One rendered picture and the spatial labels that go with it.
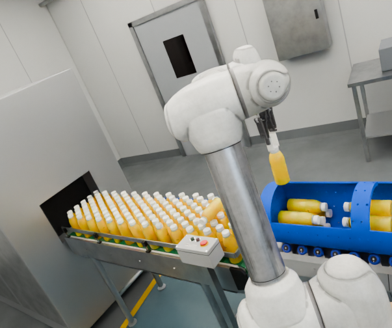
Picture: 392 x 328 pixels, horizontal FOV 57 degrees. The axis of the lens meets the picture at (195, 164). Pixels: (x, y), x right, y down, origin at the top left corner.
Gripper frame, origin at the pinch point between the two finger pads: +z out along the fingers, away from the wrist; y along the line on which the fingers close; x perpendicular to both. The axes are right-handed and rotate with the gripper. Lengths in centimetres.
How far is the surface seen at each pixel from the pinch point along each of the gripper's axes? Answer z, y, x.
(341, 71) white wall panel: 65, 320, 69
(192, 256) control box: 40, -34, 38
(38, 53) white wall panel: -86, 200, 458
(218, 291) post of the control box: 66, -30, 36
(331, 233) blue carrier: 35.4, -14.5, -22.3
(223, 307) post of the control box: 76, -31, 36
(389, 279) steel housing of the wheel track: 57, -13, -39
